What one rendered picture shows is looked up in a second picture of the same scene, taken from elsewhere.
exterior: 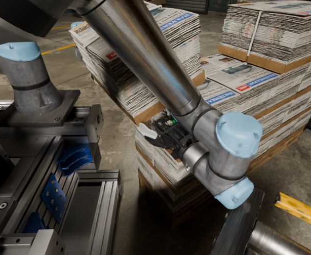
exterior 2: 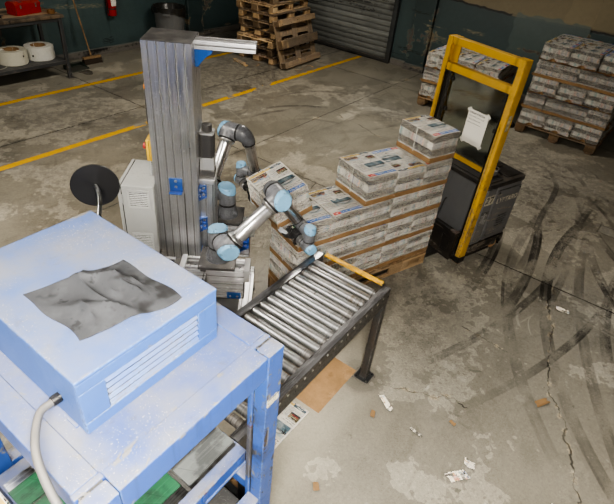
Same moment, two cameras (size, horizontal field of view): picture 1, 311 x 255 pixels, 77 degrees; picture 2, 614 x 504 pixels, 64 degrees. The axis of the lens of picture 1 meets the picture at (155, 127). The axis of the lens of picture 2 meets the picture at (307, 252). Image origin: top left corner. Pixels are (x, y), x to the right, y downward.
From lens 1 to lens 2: 2.75 m
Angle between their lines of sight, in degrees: 4
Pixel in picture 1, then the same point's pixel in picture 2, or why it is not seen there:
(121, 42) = not seen: hidden behind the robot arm
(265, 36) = (357, 183)
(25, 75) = (229, 201)
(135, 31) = not seen: hidden behind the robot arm
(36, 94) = (231, 210)
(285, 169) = (397, 284)
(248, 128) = (311, 228)
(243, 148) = (309, 233)
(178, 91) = (294, 216)
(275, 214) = not seen: hidden behind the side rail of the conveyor
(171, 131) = (292, 230)
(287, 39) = (365, 187)
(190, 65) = (304, 202)
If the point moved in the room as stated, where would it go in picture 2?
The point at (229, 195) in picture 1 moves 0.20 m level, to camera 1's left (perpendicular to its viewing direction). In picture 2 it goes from (307, 248) to (276, 246)
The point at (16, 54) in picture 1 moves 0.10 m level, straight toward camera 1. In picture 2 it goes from (230, 193) to (237, 200)
